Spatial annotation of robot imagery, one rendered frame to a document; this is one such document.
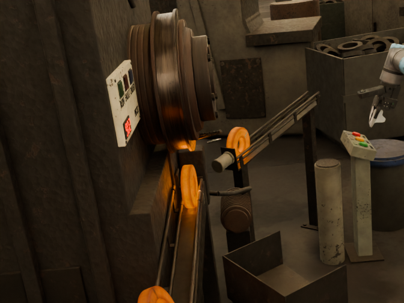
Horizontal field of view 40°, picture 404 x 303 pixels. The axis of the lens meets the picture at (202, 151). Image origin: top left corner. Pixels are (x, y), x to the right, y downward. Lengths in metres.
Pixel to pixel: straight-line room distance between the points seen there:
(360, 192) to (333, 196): 0.14
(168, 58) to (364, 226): 1.52
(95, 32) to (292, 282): 0.86
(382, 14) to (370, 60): 1.98
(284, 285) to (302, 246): 1.40
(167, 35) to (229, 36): 2.87
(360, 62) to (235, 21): 1.12
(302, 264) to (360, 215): 0.38
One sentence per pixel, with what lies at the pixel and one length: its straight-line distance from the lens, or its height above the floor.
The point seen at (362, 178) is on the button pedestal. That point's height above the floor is 0.42.
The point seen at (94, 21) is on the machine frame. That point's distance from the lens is 1.38.
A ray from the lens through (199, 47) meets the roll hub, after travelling 1.76.
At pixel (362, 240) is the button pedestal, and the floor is 0.10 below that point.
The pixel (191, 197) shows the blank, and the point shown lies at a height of 0.73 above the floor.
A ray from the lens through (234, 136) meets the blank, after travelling 2.37.
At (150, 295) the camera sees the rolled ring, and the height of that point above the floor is 0.78.
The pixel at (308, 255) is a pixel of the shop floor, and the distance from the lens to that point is 2.93.
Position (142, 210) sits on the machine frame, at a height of 0.87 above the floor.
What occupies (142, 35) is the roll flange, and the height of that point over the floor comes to 1.29.
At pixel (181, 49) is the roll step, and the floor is 1.24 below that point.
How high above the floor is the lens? 1.49
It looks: 19 degrees down
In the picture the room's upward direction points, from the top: 8 degrees counter-clockwise
